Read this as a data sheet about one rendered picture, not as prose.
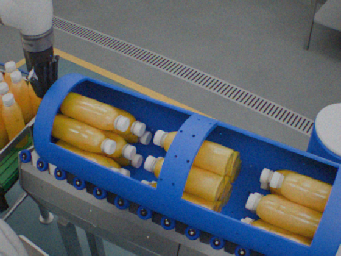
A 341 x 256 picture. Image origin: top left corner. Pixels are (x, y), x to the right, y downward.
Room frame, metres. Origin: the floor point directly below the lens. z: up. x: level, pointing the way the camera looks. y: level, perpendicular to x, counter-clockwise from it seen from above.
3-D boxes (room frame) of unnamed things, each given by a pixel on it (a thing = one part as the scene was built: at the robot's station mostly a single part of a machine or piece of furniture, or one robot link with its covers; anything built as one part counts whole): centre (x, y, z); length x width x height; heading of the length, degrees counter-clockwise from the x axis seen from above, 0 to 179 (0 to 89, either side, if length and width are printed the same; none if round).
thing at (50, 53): (1.05, 0.35, 1.32); 0.08 x 0.07 x 0.09; 152
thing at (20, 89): (1.27, 0.53, 0.99); 0.07 x 0.07 x 0.19
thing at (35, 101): (1.28, 0.46, 0.99); 0.07 x 0.07 x 0.19
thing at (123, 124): (0.96, 0.12, 1.16); 0.04 x 0.02 x 0.04; 152
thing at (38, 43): (1.05, 0.35, 1.39); 0.09 x 0.09 x 0.06
